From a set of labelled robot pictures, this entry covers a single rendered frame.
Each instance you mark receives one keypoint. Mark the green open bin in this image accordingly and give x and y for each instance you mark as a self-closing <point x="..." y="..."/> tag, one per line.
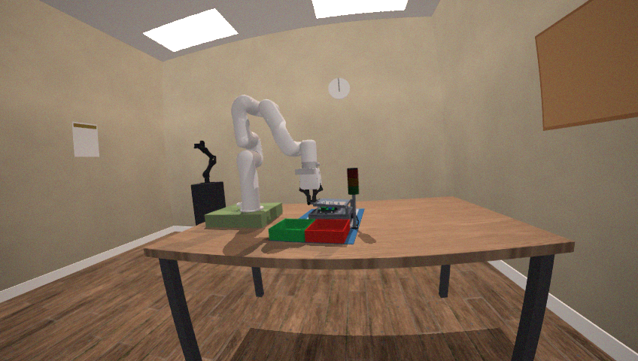
<point x="290" y="230"/>

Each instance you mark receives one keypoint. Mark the red bin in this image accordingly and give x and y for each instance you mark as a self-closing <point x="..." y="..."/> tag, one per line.
<point x="333" y="231"/>

